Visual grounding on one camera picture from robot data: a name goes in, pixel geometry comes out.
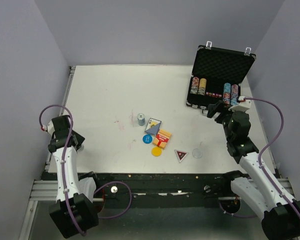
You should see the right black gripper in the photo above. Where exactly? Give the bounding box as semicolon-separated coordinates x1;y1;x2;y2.
207;99;238;141

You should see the blue playing card deck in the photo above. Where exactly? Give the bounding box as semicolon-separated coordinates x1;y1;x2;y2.
144;118;162;136

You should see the blue poker chip stack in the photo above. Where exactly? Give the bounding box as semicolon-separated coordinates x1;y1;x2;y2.
137;113;146;126

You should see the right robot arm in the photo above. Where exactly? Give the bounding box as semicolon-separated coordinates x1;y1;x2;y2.
206;97;300;240

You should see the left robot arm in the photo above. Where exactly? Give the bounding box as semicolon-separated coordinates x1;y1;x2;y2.
47;115;101;239

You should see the yellow chip row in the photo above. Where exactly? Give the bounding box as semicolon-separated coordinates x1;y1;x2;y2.
197;78;207;96

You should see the red white chip row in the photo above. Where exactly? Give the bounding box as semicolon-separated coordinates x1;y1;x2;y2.
190;76;200;95

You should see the black poker chip case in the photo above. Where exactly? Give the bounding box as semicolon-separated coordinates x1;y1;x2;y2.
186;41;256;109

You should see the clear round button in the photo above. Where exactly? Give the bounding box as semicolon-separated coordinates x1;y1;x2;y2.
192;148;203;159

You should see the triangular all-in marker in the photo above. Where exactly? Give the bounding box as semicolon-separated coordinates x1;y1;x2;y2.
174;149;189;163

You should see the red playing card deck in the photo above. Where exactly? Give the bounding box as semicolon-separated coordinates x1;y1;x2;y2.
152;129;172;149

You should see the left aluminium extrusion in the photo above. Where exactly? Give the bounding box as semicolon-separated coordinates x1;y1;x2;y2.
29;180;58;201

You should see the aluminium extrusion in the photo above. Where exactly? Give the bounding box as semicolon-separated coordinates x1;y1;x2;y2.
276;178;295;197
29;180;58;201

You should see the blue round button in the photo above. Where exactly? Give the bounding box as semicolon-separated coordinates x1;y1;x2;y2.
142;134;153;144

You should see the yellow round button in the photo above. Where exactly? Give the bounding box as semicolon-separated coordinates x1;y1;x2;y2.
151;146;163;157

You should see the right aluminium extrusion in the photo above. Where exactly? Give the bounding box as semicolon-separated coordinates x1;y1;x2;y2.
276;178;295;197

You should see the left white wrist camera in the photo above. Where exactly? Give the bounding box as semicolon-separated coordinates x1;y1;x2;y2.
41;121;55;135

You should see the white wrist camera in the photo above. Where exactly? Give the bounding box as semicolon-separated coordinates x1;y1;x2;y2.
41;121;55;135
229;95;252;112

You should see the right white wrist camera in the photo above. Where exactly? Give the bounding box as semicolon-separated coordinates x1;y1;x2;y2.
229;95;252;112

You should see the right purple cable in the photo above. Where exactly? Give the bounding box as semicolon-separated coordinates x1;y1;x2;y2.
218;96;300;237

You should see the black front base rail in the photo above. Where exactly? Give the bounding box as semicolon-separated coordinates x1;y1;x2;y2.
41;171;251;210

